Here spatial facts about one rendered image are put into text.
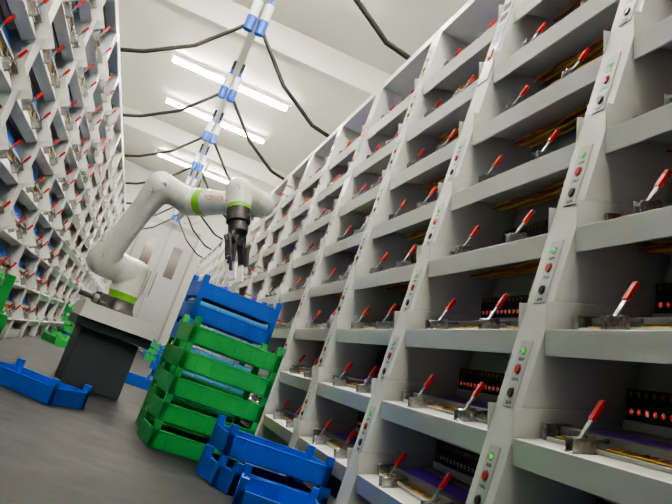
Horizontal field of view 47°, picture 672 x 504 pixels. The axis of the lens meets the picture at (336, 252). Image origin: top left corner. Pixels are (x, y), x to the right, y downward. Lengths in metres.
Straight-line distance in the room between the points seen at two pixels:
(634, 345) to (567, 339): 0.17
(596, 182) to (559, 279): 0.19
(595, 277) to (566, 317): 0.09
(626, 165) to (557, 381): 0.42
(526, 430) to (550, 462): 0.13
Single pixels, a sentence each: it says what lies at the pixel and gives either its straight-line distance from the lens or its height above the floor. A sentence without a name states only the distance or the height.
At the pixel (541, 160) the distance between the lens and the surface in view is 1.68.
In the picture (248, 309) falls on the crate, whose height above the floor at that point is 0.50.
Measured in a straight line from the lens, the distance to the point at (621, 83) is 1.54.
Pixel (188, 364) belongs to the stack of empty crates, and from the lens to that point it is 2.33.
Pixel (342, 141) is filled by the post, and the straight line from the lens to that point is 4.27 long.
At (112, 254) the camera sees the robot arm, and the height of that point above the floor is 0.56.
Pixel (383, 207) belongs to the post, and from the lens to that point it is 2.77.
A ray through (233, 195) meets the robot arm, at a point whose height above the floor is 0.89.
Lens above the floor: 0.30
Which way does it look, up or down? 10 degrees up
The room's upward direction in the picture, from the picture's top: 20 degrees clockwise
